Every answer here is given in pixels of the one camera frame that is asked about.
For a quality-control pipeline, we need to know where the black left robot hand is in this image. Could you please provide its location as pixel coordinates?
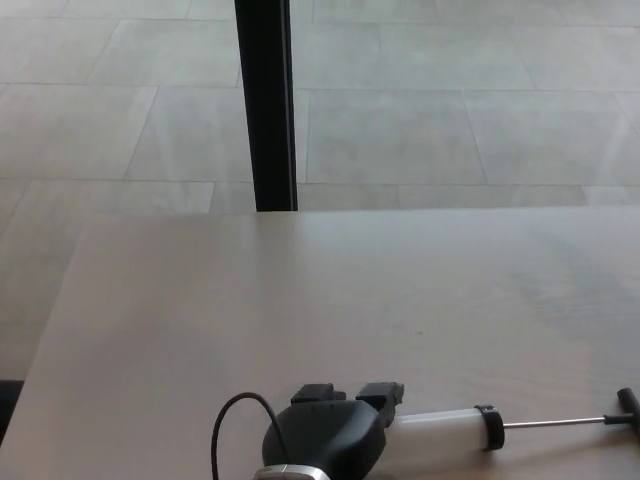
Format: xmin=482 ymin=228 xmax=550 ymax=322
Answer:
xmin=260 ymin=382 xmax=406 ymax=476

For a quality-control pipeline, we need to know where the white air pump black handle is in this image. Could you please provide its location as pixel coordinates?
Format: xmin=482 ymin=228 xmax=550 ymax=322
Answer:
xmin=387 ymin=387 xmax=640 ymax=451

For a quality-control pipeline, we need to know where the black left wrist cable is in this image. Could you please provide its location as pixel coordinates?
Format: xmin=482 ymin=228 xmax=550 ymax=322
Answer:
xmin=210 ymin=393 xmax=291 ymax=480

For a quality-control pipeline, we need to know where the black vertical post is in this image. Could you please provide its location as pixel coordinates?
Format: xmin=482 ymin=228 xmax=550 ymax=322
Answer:
xmin=233 ymin=0 xmax=300 ymax=213

